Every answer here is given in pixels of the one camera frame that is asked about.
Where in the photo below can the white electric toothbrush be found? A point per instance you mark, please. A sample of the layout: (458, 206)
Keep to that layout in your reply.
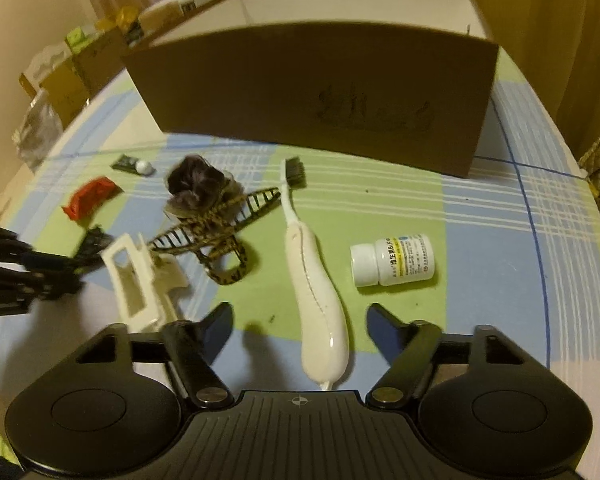
(324, 331)

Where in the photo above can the brown cardboard boxes pile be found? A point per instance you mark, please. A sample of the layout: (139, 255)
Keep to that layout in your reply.
(62, 79)

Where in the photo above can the checkered plastic tablecloth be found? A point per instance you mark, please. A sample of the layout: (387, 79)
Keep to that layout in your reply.
(517, 245)

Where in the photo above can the dark purple velvet scrunchie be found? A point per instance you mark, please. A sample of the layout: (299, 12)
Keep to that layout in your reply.
(196, 187)

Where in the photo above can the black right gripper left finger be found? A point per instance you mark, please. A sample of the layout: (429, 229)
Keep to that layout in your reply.
(192, 348)

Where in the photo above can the white medicine bottle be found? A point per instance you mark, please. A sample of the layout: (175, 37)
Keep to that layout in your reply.
(393, 261)

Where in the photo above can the brown wooden door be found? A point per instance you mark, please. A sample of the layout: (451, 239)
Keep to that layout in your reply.
(556, 44)

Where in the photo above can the leopard print hair claw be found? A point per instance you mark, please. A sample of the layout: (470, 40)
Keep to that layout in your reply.
(212, 237)

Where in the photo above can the white product carton box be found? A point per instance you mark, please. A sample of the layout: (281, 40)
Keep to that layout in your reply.
(164, 12)

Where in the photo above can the large brown cardboard box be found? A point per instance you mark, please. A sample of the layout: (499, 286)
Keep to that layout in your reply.
(403, 81)

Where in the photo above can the red snack packet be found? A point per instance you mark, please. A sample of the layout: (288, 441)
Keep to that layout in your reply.
(90, 197)

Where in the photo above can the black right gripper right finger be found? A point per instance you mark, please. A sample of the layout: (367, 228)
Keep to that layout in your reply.
(407, 347)

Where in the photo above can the dark green sachet packet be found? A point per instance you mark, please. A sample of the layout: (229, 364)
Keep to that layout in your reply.
(133, 165)

